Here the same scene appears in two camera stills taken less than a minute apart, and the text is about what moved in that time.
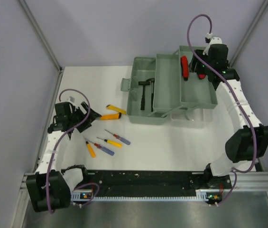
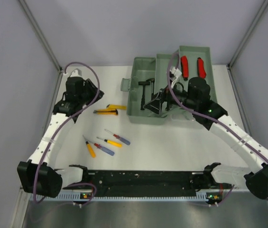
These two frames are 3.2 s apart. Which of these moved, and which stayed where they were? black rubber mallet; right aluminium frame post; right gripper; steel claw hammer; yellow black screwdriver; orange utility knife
Moved: orange utility knife; right gripper
Stayed: steel claw hammer; right aluminium frame post; yellow black screwdriver; black rubber mallet
